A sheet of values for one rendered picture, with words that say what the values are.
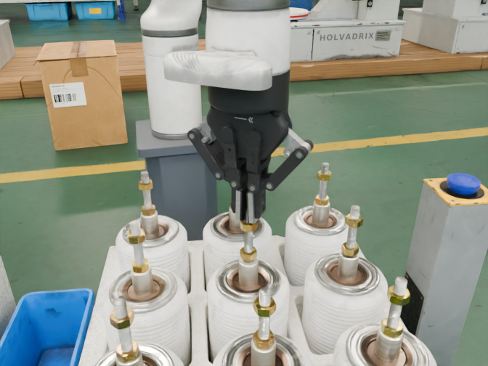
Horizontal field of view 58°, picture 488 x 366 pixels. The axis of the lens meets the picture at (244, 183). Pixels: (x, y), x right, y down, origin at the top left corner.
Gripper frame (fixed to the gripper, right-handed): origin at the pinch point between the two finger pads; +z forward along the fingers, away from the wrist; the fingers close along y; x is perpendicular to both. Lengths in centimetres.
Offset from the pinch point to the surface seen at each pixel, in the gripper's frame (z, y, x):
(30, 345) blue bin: 30.5, 34.2, 6.2
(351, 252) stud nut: 6.7, -10.3, -5.1
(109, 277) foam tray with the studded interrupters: 17.5, 21.7, 0.0
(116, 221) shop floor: 36, 51, -34
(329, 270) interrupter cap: 10.3, -8.0, -5.5
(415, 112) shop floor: 37, -6, -154
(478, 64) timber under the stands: 35, -30, -247
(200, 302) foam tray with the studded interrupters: 17.5, 7.5, -1.1
